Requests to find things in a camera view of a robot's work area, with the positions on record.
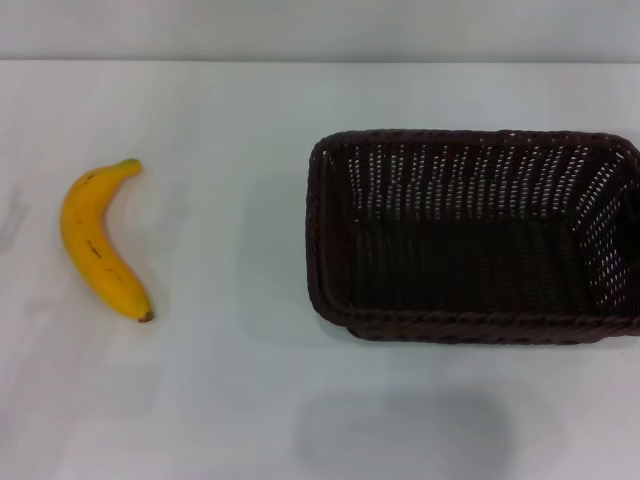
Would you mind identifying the dark brown woven basket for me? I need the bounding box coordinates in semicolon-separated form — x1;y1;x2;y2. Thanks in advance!
305;128;640;347

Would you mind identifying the yellow banana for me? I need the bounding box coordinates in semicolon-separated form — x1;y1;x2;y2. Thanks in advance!
59;158;155;324

